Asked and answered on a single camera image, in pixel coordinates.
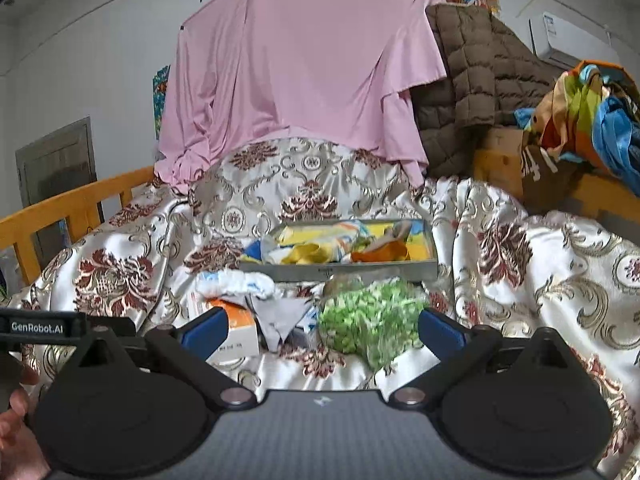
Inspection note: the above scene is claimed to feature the grey tray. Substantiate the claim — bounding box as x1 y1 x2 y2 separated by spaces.
238 218 440 283

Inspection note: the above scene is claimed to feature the wooden bed rail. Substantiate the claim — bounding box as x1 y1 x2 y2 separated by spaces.
0 166 156 286

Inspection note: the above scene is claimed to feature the wooden bed frame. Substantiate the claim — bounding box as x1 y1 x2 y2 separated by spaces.
472 149 640 221

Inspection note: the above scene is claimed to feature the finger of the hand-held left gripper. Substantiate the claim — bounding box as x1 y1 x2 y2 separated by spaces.
86 316 138 338

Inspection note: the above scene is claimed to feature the colourful wall poster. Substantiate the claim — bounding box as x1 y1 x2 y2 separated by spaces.
151 64 172 138

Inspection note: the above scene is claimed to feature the floral satin blanket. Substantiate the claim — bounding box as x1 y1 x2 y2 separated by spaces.
0 135 640 478

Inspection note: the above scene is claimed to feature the white air conditioner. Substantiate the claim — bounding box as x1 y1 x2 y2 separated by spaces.
529 11 613 68

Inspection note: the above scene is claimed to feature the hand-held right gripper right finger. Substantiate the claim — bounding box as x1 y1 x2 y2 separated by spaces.
389 307 576 410

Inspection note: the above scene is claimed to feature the grey door panel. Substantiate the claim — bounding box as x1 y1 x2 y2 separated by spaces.
15 116 98 266

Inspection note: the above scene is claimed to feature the grey cloth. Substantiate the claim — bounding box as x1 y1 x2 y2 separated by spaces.
250 294 312 352

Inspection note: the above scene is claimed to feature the brown quilted jacket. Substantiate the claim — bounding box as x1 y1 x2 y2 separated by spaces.
411 4 563 178

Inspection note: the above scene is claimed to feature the person's left hand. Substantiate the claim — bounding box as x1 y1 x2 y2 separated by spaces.
0 360 51 468

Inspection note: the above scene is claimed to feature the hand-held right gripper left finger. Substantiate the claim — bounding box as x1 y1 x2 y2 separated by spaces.
75 306 256 410

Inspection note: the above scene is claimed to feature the orange and white box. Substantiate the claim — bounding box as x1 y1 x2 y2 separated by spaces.
189 297 262 363

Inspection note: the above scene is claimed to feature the white printed cloth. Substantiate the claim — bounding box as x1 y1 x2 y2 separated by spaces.
194 270 277 298

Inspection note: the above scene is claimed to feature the beige cloth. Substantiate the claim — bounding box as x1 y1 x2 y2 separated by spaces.
384 221 417 251

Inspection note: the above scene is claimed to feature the orange cloth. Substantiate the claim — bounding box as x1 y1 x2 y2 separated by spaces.
351 241 412 263

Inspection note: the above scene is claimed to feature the colourful fabric bag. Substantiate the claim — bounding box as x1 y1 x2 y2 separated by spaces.
520 60 640 183

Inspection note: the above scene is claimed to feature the green and white bag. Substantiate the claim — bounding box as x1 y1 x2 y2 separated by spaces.
317 276 432 368

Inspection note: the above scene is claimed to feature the yellow and blue printed cloth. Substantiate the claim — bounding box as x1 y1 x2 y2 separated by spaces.
276 220 372 247

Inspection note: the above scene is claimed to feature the brown bag with white print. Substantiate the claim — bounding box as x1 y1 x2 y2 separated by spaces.
520 132 583 211

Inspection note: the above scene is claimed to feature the pink hanging sheet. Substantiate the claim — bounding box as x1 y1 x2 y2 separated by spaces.
154 0 448 196

